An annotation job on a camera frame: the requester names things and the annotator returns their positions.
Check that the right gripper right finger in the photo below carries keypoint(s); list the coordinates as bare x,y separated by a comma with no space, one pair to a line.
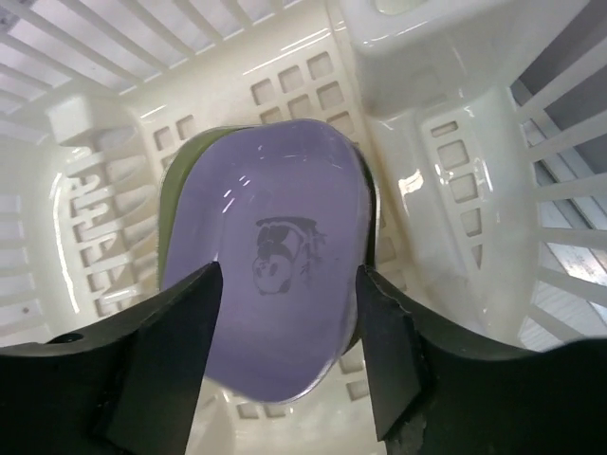
439,388

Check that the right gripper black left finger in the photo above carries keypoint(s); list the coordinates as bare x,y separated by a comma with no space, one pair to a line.
128,384

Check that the green square plate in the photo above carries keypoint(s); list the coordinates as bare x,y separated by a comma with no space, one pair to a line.
173,189

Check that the purple square plate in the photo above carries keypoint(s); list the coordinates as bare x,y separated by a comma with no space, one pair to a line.
284,213

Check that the white plastic dish basket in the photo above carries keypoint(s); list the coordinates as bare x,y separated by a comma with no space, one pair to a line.
456,147

